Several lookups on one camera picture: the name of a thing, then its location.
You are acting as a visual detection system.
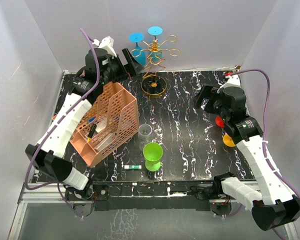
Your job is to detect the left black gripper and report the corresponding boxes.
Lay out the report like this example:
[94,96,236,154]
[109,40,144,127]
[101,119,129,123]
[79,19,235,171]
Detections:
[99,48,144,86]

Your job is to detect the blue wine glass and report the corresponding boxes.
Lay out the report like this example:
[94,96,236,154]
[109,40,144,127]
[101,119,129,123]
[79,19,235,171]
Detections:
[129,32,146,66]

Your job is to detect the gold wire glass rack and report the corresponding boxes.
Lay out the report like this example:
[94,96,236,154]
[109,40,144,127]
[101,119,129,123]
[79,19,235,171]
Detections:
[138,35,180,97]

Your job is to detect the red wine glass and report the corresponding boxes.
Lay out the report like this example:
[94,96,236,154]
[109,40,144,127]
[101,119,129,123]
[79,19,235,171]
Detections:
[215,116,225,128]

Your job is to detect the cyan wine glass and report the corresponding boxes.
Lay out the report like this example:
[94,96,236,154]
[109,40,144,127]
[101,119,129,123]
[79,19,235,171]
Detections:
[148,26,163,42]

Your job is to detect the yellow wine glass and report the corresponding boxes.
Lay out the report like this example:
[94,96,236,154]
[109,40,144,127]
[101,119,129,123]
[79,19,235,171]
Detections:
[222,134,236,148]

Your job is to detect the clear wine glass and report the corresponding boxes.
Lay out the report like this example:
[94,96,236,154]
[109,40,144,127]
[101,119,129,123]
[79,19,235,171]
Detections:
[138,124,153,151]

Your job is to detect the green wine glass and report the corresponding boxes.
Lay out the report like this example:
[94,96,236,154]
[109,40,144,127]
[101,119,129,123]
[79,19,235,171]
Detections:
[142,142,163,172]

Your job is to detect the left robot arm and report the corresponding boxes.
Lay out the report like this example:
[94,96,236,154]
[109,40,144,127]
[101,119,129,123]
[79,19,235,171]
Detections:
[25,48,143,200]

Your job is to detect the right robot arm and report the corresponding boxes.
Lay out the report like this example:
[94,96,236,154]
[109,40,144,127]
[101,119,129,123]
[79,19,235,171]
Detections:
[193,85,300,231]

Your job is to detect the pink plastic file organizer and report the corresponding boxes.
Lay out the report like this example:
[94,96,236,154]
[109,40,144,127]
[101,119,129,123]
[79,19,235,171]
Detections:
[55,82,140,168]

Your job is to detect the silver box in organizer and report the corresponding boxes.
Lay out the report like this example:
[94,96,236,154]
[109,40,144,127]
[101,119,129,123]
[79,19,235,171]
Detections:
[94,133,116,152]

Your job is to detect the black yellow marker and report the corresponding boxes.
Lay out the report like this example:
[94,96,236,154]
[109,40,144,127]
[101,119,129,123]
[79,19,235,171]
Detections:
[87,123,97,140]

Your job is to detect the green white glue stick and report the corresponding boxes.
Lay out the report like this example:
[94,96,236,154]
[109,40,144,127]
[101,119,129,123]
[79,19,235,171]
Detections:
[124,165,142,170]

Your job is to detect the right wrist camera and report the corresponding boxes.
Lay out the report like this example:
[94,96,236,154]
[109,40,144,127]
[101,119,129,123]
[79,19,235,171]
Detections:
[217,72,241,93]

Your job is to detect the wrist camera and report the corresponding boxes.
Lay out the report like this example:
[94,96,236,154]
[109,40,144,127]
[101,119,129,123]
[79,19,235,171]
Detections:
[217,72,241,93]
[92,36,117,57]

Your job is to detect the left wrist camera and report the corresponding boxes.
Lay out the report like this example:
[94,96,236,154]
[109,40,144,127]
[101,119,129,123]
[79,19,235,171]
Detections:
[92,36,117,57]

